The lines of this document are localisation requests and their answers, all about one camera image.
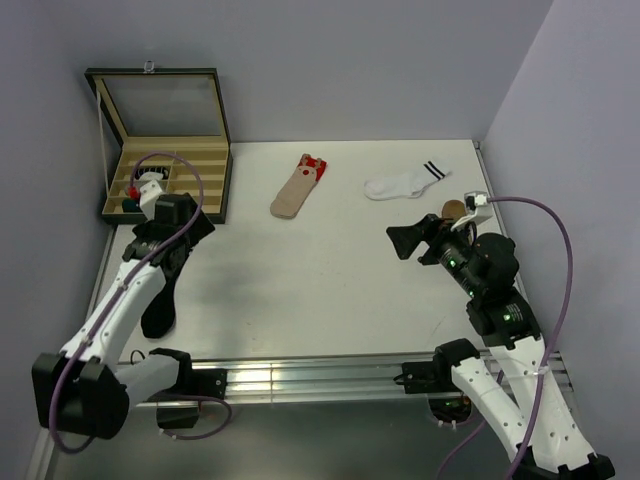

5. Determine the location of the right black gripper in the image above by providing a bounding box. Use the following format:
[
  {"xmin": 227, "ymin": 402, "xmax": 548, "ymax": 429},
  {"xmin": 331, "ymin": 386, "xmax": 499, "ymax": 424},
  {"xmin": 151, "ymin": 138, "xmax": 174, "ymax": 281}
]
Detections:
[{"xmin": 385, "ymin": 211, "xmax": 482, "ymax": 295}]

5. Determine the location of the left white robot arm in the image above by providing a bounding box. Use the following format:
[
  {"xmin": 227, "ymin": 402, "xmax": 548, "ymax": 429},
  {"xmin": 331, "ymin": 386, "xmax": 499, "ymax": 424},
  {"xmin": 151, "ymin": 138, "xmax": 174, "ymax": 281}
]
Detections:
[{"xmin": 31, "ymin": 194, "xmax": 215, "ymax": 443}]

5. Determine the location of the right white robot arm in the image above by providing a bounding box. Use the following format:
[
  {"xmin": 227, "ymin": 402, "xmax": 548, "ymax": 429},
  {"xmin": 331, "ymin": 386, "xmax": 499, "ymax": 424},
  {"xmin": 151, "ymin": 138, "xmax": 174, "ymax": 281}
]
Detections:
[{"xmin": 386, "ymin": 214, "xmax": 615, "ymax": 479}]

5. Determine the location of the black white rolled sock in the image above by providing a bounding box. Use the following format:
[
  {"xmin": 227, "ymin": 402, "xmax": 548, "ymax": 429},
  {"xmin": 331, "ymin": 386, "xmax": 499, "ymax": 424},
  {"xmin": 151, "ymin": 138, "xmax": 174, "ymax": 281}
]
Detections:
[{"xmin": 134, "ymin": 165, "xmax": 170, "ymax": 183}]

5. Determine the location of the dark green rolled sock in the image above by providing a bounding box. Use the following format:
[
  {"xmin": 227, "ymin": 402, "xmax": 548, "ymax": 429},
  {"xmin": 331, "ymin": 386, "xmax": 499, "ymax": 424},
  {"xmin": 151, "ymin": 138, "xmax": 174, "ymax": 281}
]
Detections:
[{"xmin": 121, "ymin": 198, "xmax": 142, "ymax": 214}]

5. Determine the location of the brown sock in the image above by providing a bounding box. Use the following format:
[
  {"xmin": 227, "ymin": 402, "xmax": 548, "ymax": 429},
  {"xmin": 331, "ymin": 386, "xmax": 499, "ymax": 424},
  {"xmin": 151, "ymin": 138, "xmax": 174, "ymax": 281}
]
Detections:
[{"xmin": 441, "ymin": 200, "xmax": 466, "ymax": 221}]

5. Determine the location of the white striped sock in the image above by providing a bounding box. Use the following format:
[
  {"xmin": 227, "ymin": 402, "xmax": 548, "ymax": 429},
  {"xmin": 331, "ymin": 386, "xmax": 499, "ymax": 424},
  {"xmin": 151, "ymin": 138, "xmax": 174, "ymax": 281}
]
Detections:
[{"xmin": 363, "ymin": 159, "xmax": 452, "ymax": 201}]

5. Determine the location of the black compartment storage box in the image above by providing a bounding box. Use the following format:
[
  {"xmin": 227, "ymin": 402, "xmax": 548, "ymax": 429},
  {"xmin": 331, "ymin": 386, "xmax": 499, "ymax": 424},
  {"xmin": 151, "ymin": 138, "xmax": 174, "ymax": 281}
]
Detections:
[{"xmin": 84, "ymin": 61, "xmax": 233, "ymax": 225}]

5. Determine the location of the beige reindeer sock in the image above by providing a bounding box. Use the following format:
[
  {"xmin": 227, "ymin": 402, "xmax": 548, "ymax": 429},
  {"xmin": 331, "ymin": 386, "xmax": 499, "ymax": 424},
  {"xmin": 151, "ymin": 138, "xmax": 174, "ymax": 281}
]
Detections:
[{"xmin": 270, "ymin": 154, "xmax": 327, "ymax": 219}]

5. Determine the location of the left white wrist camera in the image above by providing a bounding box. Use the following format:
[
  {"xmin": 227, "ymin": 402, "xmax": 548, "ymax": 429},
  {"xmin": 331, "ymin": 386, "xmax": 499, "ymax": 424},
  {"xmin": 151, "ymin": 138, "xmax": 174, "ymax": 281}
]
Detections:
[{"xmin": 127, "ymin": 181, "xmax": 164, "ymax": 220}]

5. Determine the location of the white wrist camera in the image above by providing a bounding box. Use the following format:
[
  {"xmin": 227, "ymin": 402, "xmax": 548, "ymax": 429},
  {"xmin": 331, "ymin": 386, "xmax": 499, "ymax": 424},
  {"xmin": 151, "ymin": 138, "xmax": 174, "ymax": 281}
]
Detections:
[
  {"xmin": 450, "ymin": 191, "xmax": 493, "ymax": 231},
  {"xmin": 127, "ymin": 181, "xmax": 164, "ymax": 220}
]

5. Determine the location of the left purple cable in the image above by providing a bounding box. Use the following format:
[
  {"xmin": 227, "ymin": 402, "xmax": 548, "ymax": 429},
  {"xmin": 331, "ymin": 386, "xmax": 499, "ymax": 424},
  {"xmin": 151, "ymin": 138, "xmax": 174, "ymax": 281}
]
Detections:
[{"xmin": 51, "ymin": 151, "xmax": 233, "ymax": 455}]

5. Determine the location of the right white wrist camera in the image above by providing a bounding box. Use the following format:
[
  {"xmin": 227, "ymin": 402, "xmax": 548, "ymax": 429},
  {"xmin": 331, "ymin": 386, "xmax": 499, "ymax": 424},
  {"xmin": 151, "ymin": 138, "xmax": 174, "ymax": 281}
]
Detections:
[{"xmin": 450, "ymin": 191, "xmax": 493, "ymax": 231}]

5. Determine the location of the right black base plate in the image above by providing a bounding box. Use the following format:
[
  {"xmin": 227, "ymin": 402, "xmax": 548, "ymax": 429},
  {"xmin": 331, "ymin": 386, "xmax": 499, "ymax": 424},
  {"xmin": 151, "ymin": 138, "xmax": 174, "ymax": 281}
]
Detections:
[{"xmin": 393, "ymin": 361, "xmax": 473, "ymax": 424}]

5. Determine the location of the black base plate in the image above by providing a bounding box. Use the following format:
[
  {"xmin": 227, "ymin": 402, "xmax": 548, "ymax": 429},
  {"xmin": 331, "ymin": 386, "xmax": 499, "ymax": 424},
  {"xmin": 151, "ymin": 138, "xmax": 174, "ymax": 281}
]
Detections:
[
  {"xmin": 393, "ymin": 361, "xmax": 473, "ymax": 424},
  {"xmin": 127, "ymin": 348, "xmax": 233, "ymax": 440}
]

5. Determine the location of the aluminium mounting rail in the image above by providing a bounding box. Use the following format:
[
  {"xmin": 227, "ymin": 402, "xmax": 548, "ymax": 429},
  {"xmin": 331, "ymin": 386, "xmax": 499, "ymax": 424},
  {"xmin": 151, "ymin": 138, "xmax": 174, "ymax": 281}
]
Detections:
[{"xmin": 134, "ymin": 349, "xmax": 574, "ymax": 407}]

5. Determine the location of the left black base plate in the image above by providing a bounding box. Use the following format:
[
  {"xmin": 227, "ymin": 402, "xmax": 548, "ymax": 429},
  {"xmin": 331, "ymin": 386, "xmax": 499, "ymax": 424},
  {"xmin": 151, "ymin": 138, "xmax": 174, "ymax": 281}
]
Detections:
[{"xmin": 127, "ymin": 348, "xmax": 233, "ymax": 440}]

